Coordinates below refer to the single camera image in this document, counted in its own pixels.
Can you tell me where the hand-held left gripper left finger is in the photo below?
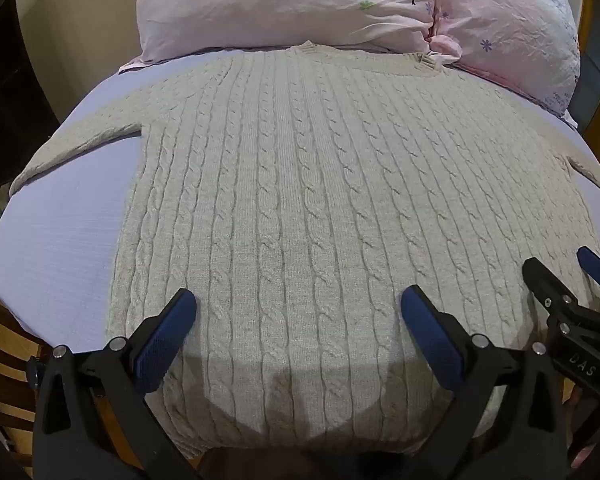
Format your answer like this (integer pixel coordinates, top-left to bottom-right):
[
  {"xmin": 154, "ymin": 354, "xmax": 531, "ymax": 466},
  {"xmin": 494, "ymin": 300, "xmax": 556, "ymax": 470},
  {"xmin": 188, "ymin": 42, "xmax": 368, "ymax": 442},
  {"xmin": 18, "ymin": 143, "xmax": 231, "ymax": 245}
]
[{"xmin": 28, "ymin": 288, "xmax": 201, "ymax": 480}]

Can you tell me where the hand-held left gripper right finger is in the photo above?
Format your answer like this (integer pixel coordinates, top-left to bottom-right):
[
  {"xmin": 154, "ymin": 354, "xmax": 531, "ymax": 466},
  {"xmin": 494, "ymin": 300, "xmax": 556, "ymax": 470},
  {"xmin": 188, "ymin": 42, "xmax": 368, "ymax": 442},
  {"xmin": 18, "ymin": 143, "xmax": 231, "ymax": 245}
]
[{"xmin": 401, "ymin": 285, "xmax": 570, "ymax": 480}]

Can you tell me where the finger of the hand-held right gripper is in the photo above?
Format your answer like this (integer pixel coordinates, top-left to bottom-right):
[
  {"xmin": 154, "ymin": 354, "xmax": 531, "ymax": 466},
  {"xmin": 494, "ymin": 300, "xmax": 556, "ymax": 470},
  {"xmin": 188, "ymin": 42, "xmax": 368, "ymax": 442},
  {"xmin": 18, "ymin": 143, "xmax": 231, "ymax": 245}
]
[
  {"xmin": 522, "ymin": 257, "xmax": 578, "ymax": 322},
  {"xmin": 576, "ymin": 245, "xmax": 600, "ymax": 295}
]

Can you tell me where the cream cable knit sweater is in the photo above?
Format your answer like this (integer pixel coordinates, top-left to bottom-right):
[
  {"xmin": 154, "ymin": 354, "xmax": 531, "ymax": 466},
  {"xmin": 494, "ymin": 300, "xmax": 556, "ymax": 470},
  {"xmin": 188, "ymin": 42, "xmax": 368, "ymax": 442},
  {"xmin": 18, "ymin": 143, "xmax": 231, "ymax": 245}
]
[{"xmin": 10, "ymin": 40, "xmax": 600, "ymax": 461}]

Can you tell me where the lavender bed sheet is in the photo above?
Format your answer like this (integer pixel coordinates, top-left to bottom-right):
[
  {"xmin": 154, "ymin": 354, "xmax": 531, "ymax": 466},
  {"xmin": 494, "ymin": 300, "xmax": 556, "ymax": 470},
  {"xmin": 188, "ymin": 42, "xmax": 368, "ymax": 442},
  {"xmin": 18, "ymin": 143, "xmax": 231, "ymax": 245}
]
[{"xmin": 0, "ymin": 46, "xmax": 600, "ymax": 357}]

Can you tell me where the pink floral pillow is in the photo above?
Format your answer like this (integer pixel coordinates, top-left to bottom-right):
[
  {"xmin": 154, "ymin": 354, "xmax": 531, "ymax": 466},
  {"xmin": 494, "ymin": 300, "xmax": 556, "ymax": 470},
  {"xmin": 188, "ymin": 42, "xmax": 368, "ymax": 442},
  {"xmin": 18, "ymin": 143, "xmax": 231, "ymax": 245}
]
[
  {"xmin": 428, "ymin": 0, "xmax": 582, "ymax": 122},
  {"xmin": 136, "ymin": 0, "xmax": 439, "ymax": 64}
]

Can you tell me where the dark cabinet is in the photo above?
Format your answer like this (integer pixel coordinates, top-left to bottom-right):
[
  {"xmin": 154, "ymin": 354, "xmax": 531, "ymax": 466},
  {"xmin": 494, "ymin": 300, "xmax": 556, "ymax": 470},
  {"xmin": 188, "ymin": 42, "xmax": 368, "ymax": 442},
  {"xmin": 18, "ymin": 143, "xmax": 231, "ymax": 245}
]
[{"xmin": 0, "ymin": 0, "xmax": 61, "ymax": 187}]

